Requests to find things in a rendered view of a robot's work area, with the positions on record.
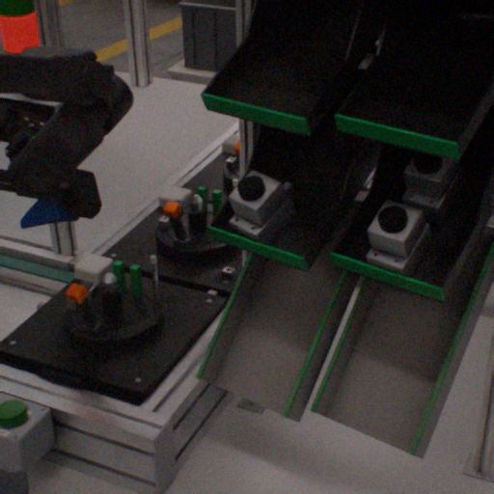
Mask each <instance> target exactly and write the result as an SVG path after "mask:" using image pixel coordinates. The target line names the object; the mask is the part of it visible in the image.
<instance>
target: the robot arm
mask: <svg viewBox="0 0 494 494"><path fill-rule="evenodd" d="M96 59H97V55H96V54H95V53H94V51H92V50H87V49H75V48H63V47H62V46H50V45H35V46H31V47H27V48H24V50H23V51H22V54H17V55H15V54H2V53H0V94H22V95H23V96H27V97H30V98H31V99H34V100H43V101H53V102H63V103H64V104H63V105H62V106H61V107H60V108H59V110H58V111H57V112H56V113H55V115H54V116H53V117H52V118H51V119H50V120H49V121H48V120H47V119H45V118H44V117H42V116H38V115H35V114H32V113H29V112H26V111H23V109H20V108H17V105H15V104H11V103H8V102H5V101H3V102H2V103H1V104H0V133H3V134H4V135H5V137H6V139H7V141H8V143H10V144H9V145H7V146H6V147H5V151H4V154H5V155H6V157H9V158H10V161H11V164H10V165H9V167H7V170H5V169H0V190H2V191H7V192H14V193H16V195H17V196H22V197H28V198H33V199H37V200H36V201H35V202H34V203H33V206H32V207H31V208H30V209H29V210H28V211H27V212H26V213H25V215H24V216H23V217H22V219H21V220H20V226H21V228H22V229H26V228H31V227H36V226H41V225H45V224H46V225H47V224H53V223H60V222H67V221H77V220H79V217H82V218H88V219H93V218H94V217H95V216H96V215H97V214H98V213H99V212H100V208H101V200H100V197H99V193H98V189H97V185H96V178H95V175H94V173H91V171H88V170H84V169H79V168H77V167H78V166H79V165H80V164H81V163H82V162H83V161H84V160H85V159H86V158H87V157H88V156H89V155H90V154H91V153H92V152H93V151H94V150H95V149H96V148H97V147H98V146H99V145H100V144H101V143H102V141H104V137H105V135H107V134H109V133H110V132H111V131H112V130H113V129H114V128H115V127H116V125H117V124H118V123H119V122H120V121H121V120H122V119H123V118H124V116H125V115H126V114H127V113H128V112H129V110H130V109H131V106H132V103H133V93H132V92H131V91H130V89H129V87H128V85H127V84H126V83H125V82H124V81H123V80H122V79H121V78H120V77H119V75H117V74H115V69H114V66H113V65H102V64H101V63H100V62H97V61H96Z"/></svg>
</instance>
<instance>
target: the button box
mask: <svg viewBox="0 0 494 494"><path fill-rule="evenodd" d="M9 400H19V401H22V402H24V403H25V404H26V406H27V411H28V415H27V417H26V419H25V420H24V421H23V422H21V423H19V424H17V425H0V469H2V470H5V471H7V472H11V473H12V472H19V471H23V472H25V473H27V474H28V472H29V471H30V470H31V469H32V468H33V467H34V466H35V465H36V464H37V462H38V461H39V460H41V459H42V457H43V456H44V455H45V454H46V453H47V452H48V451H49V450H50V449H51V448H52V447H53V446H54V445H55V443H56V439H55V433H54V426H53V421H52V415H51V410H50V408H48V407H44V406H41V405H37V404H35V403H32V402H29V401H26V400H23V398H18V397H15V396H12V395H9V394H4V393H1V392H0V404H1V403H3V402H5V401H9Z"/></svg>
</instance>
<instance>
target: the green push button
mask: <svg viewBox="0 0 494 494"><path fill-rule="evenodd" d="M27 415H28V411H27V406H26V404H25V403H24V402H22V401H19V400H9V401H5V402H3V403H1V404H0V425H17V424H19V423H21V422H23V421H24V420H25V419H26V417H27Z"/></svg>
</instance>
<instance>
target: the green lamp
mask: <svg viewBox="0 0 494 494"><path fill-rule="evenodd" d="M34 11H35V5H34V0H0V15H3V16H10V17H13V16H24V15H28V14H32V13H33V12H34Z"/></svg>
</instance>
